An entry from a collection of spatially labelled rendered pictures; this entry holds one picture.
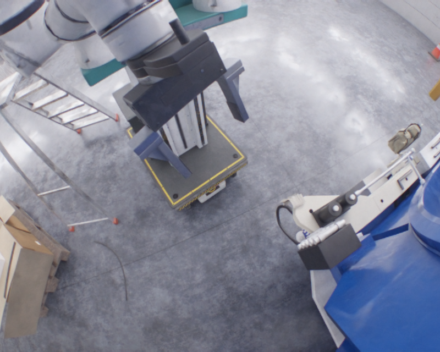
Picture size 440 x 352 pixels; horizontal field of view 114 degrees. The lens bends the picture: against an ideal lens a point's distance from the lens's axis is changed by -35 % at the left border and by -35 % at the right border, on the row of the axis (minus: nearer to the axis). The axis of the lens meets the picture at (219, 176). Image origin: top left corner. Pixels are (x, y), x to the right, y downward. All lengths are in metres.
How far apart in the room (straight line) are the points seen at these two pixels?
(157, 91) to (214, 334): 1.81
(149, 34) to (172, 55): 0.05
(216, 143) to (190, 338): 1.61
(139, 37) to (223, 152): 1.55
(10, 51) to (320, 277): 1.30
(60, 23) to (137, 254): 1.84
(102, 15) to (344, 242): 0.85
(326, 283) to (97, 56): 1.22
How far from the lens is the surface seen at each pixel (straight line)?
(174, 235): 1.90
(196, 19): 0.83
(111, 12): 0.24
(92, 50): 0.72
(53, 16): 0.35
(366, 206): 1.29
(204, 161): 1.71
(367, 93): 3.36
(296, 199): 1.11
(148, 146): 0.29
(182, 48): 0.20
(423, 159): 1.77
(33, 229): 2.59
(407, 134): 1.80
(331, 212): 1.00
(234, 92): 0.34
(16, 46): 0.61
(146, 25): 0.24
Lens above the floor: 1.83
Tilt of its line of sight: 66 degrees down
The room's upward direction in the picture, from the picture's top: 5 degrees counter-clockwise
